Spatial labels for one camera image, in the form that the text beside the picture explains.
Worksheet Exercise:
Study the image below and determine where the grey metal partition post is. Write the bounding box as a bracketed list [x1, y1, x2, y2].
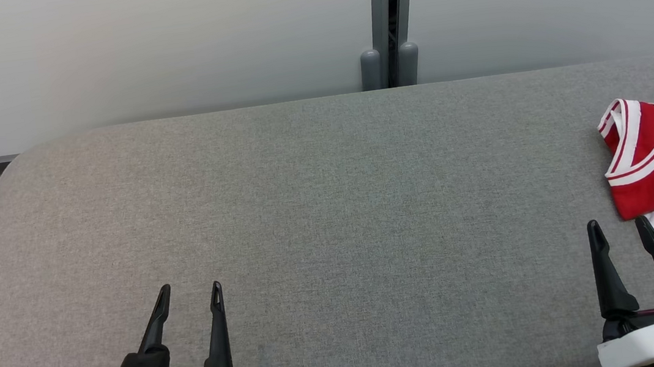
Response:
[368, 0, 428, 89]

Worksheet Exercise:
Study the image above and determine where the grey rounded post foot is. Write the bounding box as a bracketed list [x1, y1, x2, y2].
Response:
[358, 48, 385, 91]
[396, 42, 423, 87]

